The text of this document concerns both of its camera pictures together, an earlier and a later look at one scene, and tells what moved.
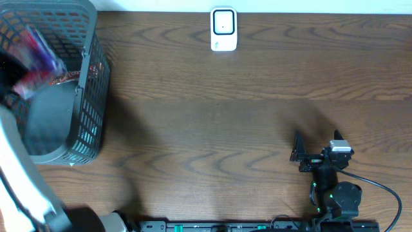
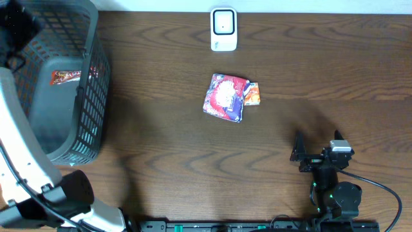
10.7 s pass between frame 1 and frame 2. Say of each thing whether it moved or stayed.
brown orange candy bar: stayed
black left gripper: moved
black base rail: stayed
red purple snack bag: moved
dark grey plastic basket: stayed
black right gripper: stayed
